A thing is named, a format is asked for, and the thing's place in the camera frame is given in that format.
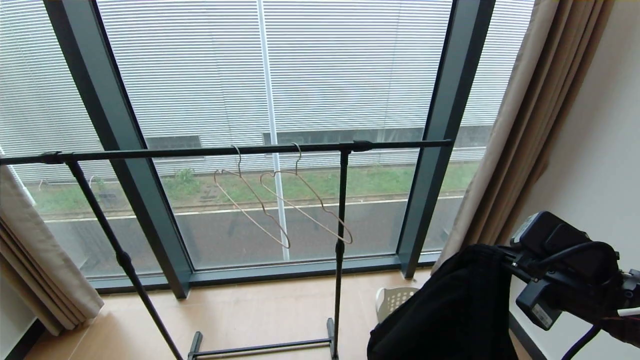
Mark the beige curtain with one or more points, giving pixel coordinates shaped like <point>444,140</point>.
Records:
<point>525,125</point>
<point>40,260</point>

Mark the black shorts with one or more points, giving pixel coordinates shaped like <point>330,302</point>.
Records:
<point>450,310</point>

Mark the window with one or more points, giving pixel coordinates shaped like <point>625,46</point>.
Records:
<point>350,75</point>

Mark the black clothes rack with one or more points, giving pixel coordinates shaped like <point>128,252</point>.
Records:
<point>200,152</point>

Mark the pink clothes hanger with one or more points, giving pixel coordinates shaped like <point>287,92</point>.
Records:
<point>298,162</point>
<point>239,165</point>

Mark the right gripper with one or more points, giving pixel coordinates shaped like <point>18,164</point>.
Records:
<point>575,307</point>

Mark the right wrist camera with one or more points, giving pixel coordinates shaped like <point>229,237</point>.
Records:
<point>550,237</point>

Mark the white laundry basket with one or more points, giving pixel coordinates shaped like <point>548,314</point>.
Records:
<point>395,300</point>

